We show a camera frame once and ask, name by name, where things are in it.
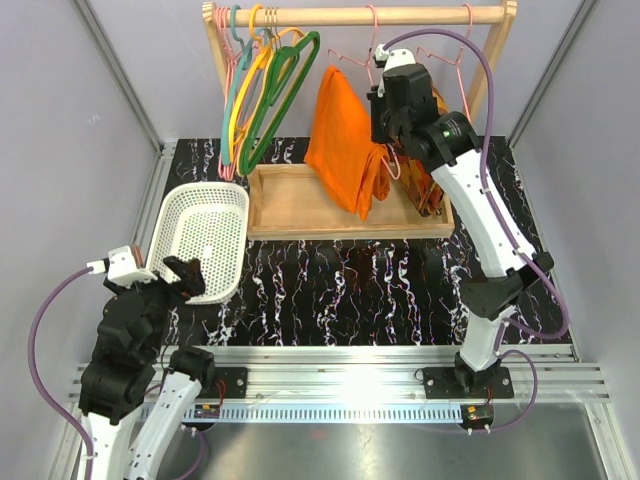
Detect wooden clothes rack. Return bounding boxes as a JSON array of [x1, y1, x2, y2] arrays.
[[202, 1, 517, 137]]

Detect wooden tray base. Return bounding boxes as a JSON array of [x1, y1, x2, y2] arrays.
[[248, 164, 455, 241]]

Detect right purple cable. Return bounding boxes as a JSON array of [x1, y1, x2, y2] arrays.
[[382, 28, 571, 436]]

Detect aluminium mounting rail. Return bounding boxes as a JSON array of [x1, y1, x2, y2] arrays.
[[69, 344, 614, 424]]

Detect white perforated plastic basket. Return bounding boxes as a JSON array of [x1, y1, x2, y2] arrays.
[[146, 182, 249, 305]]

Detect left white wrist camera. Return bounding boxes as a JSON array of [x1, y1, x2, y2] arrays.
[[86, 245, 158, 287]]

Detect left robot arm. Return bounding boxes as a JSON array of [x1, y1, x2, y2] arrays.
[[79, 253, 217, 479]]

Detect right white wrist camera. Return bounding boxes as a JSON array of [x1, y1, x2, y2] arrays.
[[373, 44, 416, 72]]

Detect pink wire hanger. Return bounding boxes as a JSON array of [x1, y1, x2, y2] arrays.
[[415, 1, 487, 134], [327, 4, 401, 180], [216, 4, 247, 182]]

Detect teal plastic hanger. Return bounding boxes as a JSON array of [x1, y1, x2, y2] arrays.
[[219, 5, 255, 181]]

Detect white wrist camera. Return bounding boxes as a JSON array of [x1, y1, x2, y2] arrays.
[[86, 245, 158, 287], [373, 44, 416, 72]]

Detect yellow plastic hanger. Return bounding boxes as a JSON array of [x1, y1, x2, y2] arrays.
[[228, 4, 304, 175]]

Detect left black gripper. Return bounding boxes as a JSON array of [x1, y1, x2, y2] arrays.
[[106, 255, 205, 359]]

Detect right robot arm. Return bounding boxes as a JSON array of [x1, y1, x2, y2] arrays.
[[367, 50, 554, 397]]

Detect camouflage orange trousers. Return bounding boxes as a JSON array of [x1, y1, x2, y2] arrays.
[[397, 84, 451, 217]]

